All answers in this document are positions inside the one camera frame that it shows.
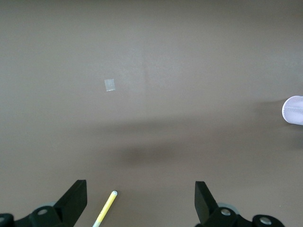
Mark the pink pen holder cup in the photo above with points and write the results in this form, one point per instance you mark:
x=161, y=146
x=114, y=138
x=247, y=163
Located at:
x=294, y=110

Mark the yellow pen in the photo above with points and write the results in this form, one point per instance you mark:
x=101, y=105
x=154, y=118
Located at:
x=106, y=208

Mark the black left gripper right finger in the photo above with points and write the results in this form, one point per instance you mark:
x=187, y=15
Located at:
x=208, y=210

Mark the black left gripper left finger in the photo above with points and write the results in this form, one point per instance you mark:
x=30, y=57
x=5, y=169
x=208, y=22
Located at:
x=68, y=208

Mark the small clear tape patch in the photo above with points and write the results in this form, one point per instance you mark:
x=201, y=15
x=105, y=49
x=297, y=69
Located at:
x=109, y=84

